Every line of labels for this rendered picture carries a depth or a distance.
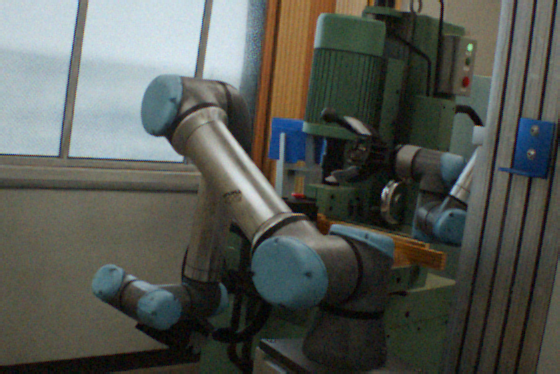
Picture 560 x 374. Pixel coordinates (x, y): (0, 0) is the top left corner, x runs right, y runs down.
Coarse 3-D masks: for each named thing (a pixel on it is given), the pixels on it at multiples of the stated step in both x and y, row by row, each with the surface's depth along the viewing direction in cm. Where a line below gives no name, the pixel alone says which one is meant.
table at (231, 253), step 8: (232, 240) 228; (232, 248) 215; (232, 256) 215; (248, 256) 211; (248, 264) 211; (416, 264) 210; (392, 272) 201; (400, 272) 204; (408, 272) 207; (416, 272) 210; (424, 272) 213; (392, 280) 202; (400, 280) 204; (408, 280) 208; (416, 280) 210; (424, 280) 213; (392, 288) 203; (400, 288) 205; (408, 288) 208; (416, 288) 211
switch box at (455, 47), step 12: (444, 36) 236; (456, 36) 234; (444, 48) 236; (456, 48) 234; (444, 60) 236; (456, 60) 234; (444, 72) 236; (456, 72) 234; (468, 72) 239; (444, 84) 236; (456, 84) 235; (468, 96) 242
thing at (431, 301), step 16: (432, 288) 235; (448, 288) 242; (400, 304) 223; (416, 304) 230; (432, 304) 236; (448, 304) 244; (288, 320) 216; (304, 320) 212; (384, 320) 219; (400, 320) 225; (416, 320) 231
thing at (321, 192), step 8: (312, 184) 227; (320, 184) 230; (312, 192) 225; (320, 192) 224; (328, 192) 223; (336, 192) 225; (344, 192) 228; (352, 192) 230; (320, 200) 224; (328, 200) 223; (336, 200) 226; (344, 200) 228; (320, 208) 224; (328, 208) 224; (336, 208) 226; (344, 208) 229; (352, 208) 232
